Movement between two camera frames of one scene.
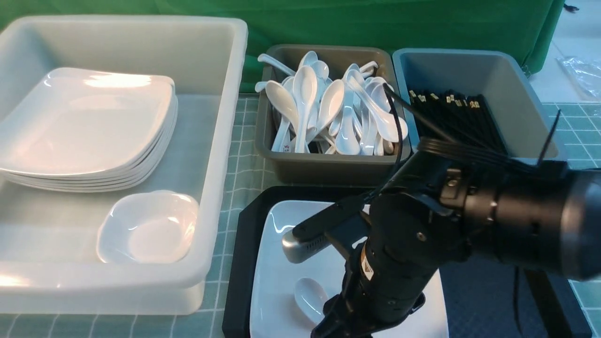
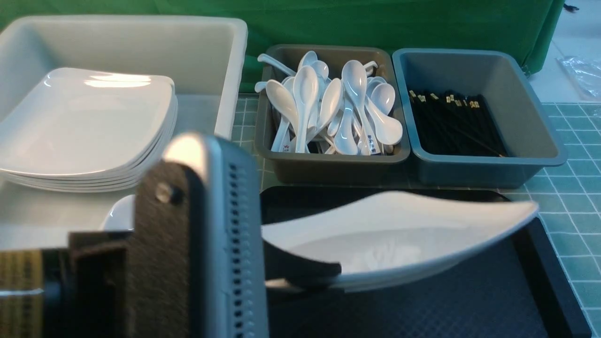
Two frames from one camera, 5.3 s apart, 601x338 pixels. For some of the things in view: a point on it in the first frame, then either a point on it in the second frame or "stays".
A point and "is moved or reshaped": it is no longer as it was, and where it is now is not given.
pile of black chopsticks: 458,117 stays
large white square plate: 289,299 is moved or reshaped
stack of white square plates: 86,131 stays
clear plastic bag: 585,74 stays
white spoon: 265,57 stays
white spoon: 310,298 to 354,79
